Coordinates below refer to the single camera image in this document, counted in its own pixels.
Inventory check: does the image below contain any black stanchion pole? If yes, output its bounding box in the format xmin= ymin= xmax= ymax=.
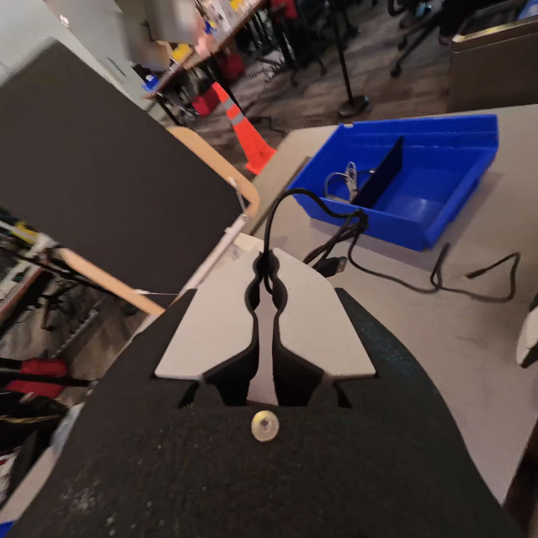
xmin=332 ymin=0 xmax=370 ymax=119

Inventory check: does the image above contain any dark brown cabinet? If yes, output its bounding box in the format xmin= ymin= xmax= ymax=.
xmin=446 ymin=17 xmax=538 ymax=113

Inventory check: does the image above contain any blue plastic bin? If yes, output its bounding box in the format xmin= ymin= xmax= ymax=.
xmin=290 ymin=113 xmax=501 ymax=252

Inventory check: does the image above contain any small red crate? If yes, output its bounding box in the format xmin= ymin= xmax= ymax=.
xmin=191 ymin=86 xmax=220 ymax=117

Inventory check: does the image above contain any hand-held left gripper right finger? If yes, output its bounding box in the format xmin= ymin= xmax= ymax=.
xmin=272 ymin=248 xmax=377 ymax=406

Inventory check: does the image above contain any black white braided usb cable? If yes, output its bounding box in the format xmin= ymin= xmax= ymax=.
xmin=324 ymin=162 xmax=377 ymax=204

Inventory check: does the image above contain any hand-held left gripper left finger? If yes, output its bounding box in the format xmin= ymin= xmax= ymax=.
xmin=155 ymin=250 xmax=263 ymax=406

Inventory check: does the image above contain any orange traffic cone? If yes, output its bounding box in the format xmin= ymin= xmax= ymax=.
xmin=211 ymin=82 xmax=278 ymax=176

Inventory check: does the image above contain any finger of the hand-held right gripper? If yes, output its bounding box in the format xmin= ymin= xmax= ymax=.
xmin=516 ymin=294 xmax=538 ymax=370

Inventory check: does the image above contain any wood-framed black board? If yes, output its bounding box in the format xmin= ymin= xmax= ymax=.
xmin=0 ymin=40 xmax=261 ymax=316

